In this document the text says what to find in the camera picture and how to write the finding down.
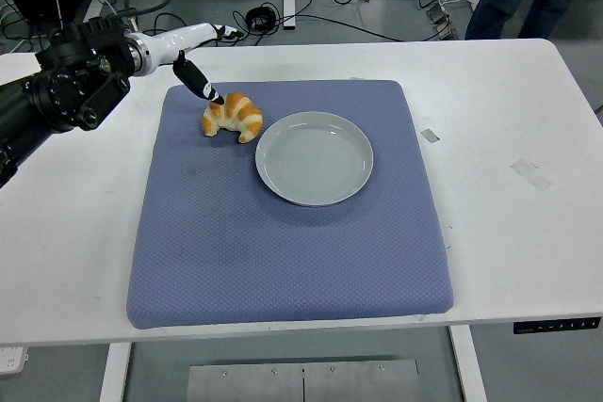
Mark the large clear tape piece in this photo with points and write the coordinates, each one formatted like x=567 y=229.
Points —
x=531 y=174

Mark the blue quilted mat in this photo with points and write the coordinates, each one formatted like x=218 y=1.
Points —
x=235 y=256

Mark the grey foot pedal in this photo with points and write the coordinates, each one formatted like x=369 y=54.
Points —
x=443 y=27

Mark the grey metal plate with screws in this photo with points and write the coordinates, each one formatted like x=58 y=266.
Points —
x=301 y=383

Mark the grey round plate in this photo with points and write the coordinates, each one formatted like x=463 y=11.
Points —
x=313 y=162

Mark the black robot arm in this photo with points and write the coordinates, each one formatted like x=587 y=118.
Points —
x=61 y=86

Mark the golden croissant bread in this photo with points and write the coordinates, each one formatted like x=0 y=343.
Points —
x=235 y=115

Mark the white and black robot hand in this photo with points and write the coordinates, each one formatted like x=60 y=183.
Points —
x=179 y=37

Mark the black table control panel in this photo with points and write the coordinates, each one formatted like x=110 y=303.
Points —
x=556 y=326

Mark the small clear tape piece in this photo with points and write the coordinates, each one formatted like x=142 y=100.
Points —
x=430 y=135

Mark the white table leg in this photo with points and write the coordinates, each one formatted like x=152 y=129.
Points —
x=115 y=374
x=468 y=369

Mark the white power strip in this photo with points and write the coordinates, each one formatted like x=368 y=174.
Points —
x=13 y=360

